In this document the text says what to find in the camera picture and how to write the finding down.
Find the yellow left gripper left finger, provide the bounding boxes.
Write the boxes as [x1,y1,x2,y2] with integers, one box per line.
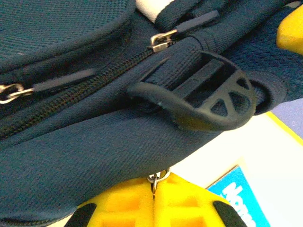
[63,177,155,227]

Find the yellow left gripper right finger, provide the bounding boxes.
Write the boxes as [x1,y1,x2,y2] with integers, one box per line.
[153,172,248,227]

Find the navy blue backpack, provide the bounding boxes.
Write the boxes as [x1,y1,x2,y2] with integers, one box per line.
[0,0,303,227]

